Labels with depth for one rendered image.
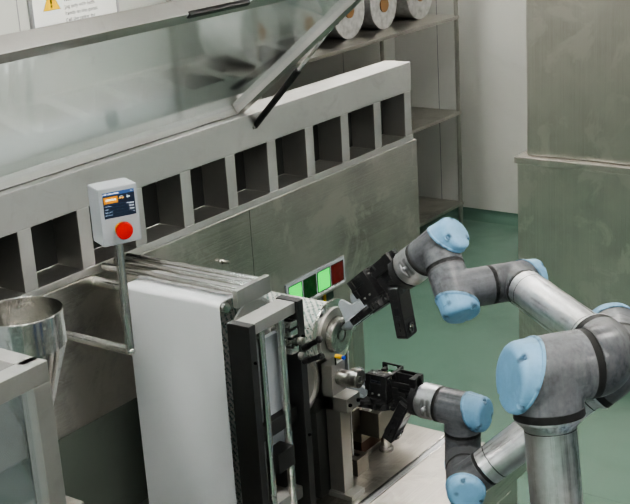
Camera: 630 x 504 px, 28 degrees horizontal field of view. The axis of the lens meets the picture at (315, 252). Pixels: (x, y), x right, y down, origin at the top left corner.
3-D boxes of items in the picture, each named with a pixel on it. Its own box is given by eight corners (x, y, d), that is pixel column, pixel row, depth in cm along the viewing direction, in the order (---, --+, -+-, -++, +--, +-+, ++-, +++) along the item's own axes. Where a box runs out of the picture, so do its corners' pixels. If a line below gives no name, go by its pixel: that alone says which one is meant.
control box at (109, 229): (107, 250, 206) (100, 192, 203) (93, 241, 212) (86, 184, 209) (146, 241, 210) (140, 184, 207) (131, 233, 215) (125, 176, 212)
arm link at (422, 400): (448, 413, 263) (428, 428, 257) (429, 408, 266) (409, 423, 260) (447, 380, 261) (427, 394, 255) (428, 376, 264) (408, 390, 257)
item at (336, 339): (328, 351, 258) (335, 315, 258) (320, 349, 259) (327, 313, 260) (347, 354, 264) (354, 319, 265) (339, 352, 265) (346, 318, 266)
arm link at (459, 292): (504, 301, 233) (485, 250, 238) (448, 310, 230) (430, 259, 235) (492, 320, 240) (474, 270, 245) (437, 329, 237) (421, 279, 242)
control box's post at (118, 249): (130, 352, 217) (118, 242, 210) (123, 351, 217) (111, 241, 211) (137, 349, 218) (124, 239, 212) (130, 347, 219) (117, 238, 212)
